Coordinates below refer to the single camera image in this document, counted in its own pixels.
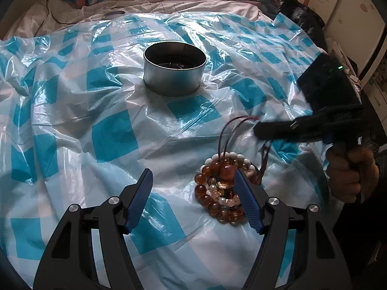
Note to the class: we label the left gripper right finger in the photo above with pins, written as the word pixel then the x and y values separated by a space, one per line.
pixel 317 261

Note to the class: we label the round metal tin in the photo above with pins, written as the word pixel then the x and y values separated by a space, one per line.
pixel 173 68

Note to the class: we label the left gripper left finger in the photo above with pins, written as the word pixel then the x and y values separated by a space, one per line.
pixel 68 260

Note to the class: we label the black plastic bag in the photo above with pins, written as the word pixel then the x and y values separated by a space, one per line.
pixel 306 19

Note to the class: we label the white wardrobe tree decal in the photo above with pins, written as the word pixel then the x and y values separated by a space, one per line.
pixel 357 26

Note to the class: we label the round metal tin lid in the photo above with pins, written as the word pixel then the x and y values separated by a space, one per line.
pixel 113 14

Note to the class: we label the blue checkered plastic sheet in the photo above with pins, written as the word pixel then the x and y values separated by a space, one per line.
pixel 78 125

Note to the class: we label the right hand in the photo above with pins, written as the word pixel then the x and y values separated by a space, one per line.
pixel 351 173

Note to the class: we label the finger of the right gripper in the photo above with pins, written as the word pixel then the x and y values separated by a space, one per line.
pixel 290 131

